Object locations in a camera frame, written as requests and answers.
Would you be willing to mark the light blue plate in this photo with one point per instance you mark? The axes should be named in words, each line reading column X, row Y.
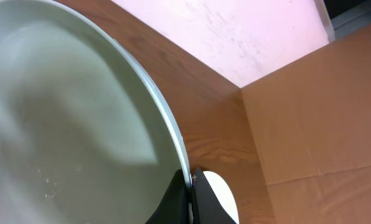
column 85, row 134
column 223, row 193

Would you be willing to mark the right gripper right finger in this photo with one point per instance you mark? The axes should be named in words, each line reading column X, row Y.
column 205, row 205

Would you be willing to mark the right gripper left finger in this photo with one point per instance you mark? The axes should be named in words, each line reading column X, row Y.
column 173, row 208

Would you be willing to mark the brown cardboard box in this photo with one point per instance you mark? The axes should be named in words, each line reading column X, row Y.
column 311, row 124

